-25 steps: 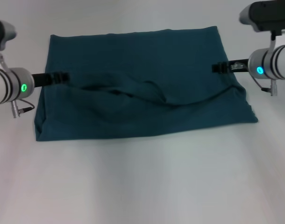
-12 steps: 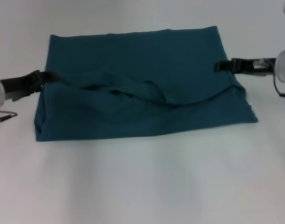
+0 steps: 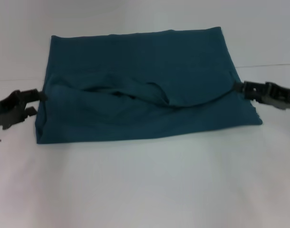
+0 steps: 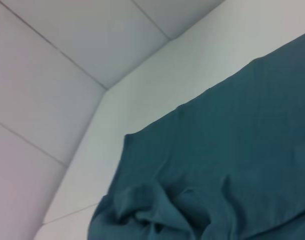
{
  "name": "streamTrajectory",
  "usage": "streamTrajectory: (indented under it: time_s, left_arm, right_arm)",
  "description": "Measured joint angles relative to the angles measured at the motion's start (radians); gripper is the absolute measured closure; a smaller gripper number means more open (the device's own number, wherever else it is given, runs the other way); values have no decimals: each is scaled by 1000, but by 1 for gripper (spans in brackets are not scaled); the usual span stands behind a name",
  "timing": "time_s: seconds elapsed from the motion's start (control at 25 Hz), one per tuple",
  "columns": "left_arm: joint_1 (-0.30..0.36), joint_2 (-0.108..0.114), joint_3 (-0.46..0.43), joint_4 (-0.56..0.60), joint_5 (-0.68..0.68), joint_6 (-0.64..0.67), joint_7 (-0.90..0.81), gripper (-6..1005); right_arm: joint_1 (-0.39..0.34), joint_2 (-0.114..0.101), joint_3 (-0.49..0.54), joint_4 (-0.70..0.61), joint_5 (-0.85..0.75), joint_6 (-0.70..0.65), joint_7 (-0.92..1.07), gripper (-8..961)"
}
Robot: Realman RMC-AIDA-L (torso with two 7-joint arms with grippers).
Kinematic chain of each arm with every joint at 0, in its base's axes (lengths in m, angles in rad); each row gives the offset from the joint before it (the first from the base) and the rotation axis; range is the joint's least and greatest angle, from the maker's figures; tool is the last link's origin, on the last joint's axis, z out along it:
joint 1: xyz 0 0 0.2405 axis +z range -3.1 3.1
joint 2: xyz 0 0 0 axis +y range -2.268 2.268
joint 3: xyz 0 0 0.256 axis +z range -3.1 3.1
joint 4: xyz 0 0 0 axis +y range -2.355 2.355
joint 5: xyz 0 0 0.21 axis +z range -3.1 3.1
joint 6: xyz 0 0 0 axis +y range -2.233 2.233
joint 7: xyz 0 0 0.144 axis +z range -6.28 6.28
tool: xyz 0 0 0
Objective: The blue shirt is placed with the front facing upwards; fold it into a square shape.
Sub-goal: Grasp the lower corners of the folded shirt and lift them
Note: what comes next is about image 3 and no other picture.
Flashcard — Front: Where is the teal t-shirt with FREE! print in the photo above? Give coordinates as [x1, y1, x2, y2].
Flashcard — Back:
[33, 26, 263, 145]

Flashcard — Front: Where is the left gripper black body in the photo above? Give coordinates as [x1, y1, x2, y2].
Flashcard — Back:
[0, 89, 39, 130]

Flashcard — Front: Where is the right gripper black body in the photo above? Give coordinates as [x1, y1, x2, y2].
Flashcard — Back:
[242, 81, 290, 110]

